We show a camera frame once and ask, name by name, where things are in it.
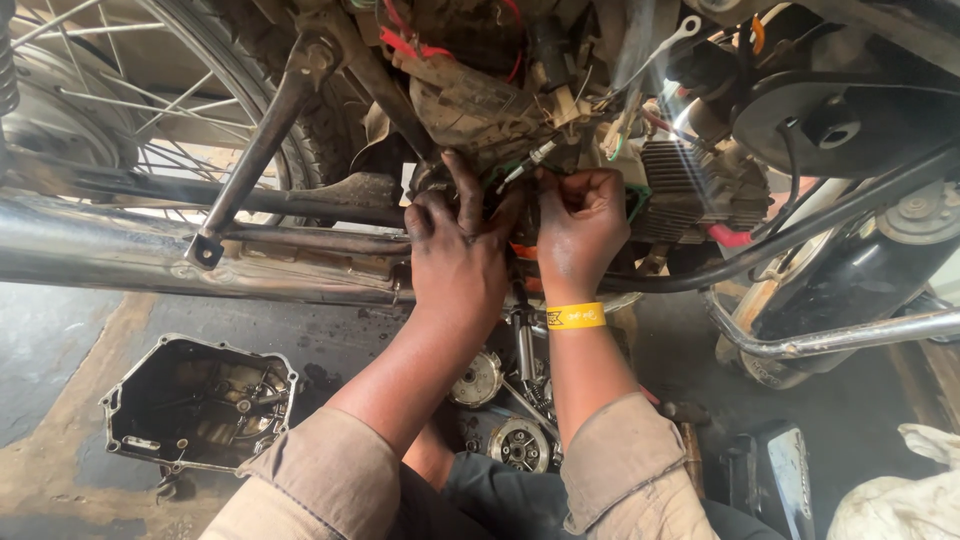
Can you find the person's right hand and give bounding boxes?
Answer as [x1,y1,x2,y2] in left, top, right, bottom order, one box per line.
[535,166,632,307]

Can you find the person's left hand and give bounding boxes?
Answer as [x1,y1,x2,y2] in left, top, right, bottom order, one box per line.
[404,149,527,325]

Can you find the yellow wristband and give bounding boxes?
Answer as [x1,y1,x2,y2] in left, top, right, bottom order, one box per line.
[545,301,608,332]

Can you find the small metal connector plug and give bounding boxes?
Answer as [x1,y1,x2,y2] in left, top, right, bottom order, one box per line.
[495,139,561,196]

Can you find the steel shaft tool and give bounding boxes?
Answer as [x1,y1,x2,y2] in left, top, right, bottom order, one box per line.
[512,303,539,385]

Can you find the finned engine cylinder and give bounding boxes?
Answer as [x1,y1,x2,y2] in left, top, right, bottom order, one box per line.
[630,138,774,245]

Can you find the round clutch basket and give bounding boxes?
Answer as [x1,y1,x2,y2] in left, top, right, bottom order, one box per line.
[447,350,506,410]

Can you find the dirty black swingarm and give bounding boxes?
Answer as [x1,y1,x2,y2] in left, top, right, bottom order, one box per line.
[0,150,410,230]

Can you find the red spark plug cap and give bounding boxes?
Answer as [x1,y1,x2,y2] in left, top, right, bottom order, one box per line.
[705,223,753,249]

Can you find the coil springs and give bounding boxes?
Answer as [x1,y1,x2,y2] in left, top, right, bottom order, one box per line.
[523,377,558,423]

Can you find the dirty motorcycle engine case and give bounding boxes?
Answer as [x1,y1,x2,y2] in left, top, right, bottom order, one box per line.
[345,0,646,189]

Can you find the round clutch hub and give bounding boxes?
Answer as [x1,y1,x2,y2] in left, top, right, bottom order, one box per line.
[486,417,554,475]

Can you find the red wiring bundle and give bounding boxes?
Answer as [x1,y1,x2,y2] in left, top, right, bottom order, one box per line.
[377,0,526,85]

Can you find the person's dark trousers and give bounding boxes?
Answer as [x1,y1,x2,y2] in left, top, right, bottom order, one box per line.
[390,450,785,540]

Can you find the beige right shirt sleeve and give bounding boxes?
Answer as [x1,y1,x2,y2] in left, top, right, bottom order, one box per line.
[559,392,721,540]

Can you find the beige shirt sleeve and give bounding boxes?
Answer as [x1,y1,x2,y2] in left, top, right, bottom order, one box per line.
[559,392,721,540]
[198,407,403,540]

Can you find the beige left shirt sleeve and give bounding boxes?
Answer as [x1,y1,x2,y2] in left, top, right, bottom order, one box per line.
[198,407,403,540]

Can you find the chrome crash guard bar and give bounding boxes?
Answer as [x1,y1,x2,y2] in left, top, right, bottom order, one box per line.
[700,288,960,362]

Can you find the chrome exhaust pipe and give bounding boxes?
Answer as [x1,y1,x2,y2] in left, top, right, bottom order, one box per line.
[0,193,418,307]

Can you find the black front fender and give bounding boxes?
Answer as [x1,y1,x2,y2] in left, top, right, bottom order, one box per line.
[716,225,960,391]

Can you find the black round side panel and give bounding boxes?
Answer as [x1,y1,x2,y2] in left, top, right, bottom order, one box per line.
[730,69,960,180]

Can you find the aluminium engine side cover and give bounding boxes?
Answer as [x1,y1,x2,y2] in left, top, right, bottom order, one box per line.
[98,333,300,478]

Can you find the black and chrome cover plate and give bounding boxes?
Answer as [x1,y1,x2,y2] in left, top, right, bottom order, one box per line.
[721,424,816,540]

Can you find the spoked motorcycle rear wheel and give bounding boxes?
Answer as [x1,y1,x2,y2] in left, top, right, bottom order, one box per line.
[0,0,369,226]

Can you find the green wire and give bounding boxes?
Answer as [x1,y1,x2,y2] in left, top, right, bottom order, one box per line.
[480,159,654,225]

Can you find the silver ring spanner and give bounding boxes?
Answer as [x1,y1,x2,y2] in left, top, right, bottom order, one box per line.
[611,15,703,95]

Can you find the wooden handled hammer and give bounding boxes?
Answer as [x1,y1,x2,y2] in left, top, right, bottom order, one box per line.
[658,401,710,502]

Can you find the steel footrest bracket bar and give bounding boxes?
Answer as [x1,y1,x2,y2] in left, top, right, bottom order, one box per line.
[183,30,346,272]

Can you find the black curved frame tube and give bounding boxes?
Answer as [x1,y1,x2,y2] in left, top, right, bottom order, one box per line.
[600,144,960,295]

